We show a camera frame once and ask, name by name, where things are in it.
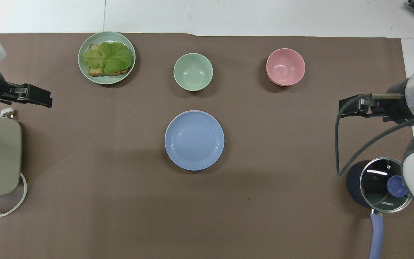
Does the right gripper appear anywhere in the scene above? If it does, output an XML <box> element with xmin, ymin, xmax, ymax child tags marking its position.
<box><xmin>379</xmin><ymin>79</ymin><xmax>409</xmax><ymax>125</ymax></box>

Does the glass lid with blue knob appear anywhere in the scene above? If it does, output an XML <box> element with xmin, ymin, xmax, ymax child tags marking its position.
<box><xmin>359</xmin><ymin>157</ymin><xmax>413</xmax><ymax>213</ymax></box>

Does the green plate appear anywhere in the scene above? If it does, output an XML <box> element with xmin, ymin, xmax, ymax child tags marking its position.
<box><xmin>78</xmin><ymin>31</ymin><xmax>136</xmax><ymax>85</ymax></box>

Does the toast slice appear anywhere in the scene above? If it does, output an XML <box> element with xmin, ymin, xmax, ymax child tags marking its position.
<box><xmin>88</xmin><ymin>44</ymin><xmax>133</xmax><ymax>77</ymax></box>

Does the pink bowl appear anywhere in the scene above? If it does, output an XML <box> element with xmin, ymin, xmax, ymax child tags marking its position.
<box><xmin>266</xmin><ymin>48</ymin><xmax>306</xmax><ymax>87</ymax></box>

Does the green lettuce leaf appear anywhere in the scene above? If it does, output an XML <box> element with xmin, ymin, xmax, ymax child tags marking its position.
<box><xmin>81</xmin><ymin>42</ymin><xmax>132</xmax><ymax>74</ymax></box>

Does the green bowl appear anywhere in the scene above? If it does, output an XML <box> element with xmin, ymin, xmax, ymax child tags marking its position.
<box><xmin>173</xmin><ymin>53</ymin><xmax>214</xmax><ymax>92</ymax></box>

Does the blue plate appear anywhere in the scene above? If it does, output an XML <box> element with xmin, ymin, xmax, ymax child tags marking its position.
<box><xmin>165</xmin><ymin>110</ymin><xmax>225</xmax><ymax>171</ymax></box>

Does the black cable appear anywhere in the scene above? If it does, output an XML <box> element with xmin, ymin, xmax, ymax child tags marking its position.
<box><xmin>335</xmin><ymin>93</ymin><xmax>414</xmax><ymax>178</ymax></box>

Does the dark blue pot, lavender handle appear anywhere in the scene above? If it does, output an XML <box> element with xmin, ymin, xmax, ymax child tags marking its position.
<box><xmin>346</xmin><ymin>160</ymin><xmax>385</xmax><ymax>259</ymax></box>

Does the white power cable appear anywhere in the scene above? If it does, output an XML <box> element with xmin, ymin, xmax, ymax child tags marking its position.
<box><xmin>0</xmin><ymin>172</ymin><xmax>28</xmax><ymax>217</ymax></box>

